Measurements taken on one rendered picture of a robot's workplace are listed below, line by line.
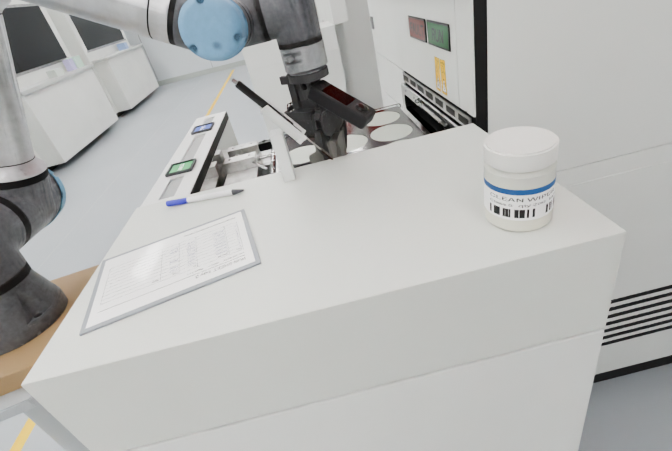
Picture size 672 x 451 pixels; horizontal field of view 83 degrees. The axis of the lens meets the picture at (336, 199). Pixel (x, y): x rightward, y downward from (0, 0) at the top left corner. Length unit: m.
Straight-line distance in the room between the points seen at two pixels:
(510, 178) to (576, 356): 0.27
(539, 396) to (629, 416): 0.89
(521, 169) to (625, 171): 0.57
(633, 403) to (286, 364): 1.23
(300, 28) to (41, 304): 0.62
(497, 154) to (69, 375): 0.48
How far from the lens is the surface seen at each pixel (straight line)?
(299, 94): 0.70
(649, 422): 1.51
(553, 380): 0.61
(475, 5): 0.69
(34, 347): 0.79
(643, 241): 1.13
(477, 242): 0.44
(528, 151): 0.41
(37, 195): 0.86
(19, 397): 0.78
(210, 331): 0.42
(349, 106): 0.65
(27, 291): 0.81
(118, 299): 0.54
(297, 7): 0.64
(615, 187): 0.98
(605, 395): 1.52
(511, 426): 0.67
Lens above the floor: 1.24
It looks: 30 degrees down
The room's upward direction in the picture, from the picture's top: 14 degrees counter-clockwise
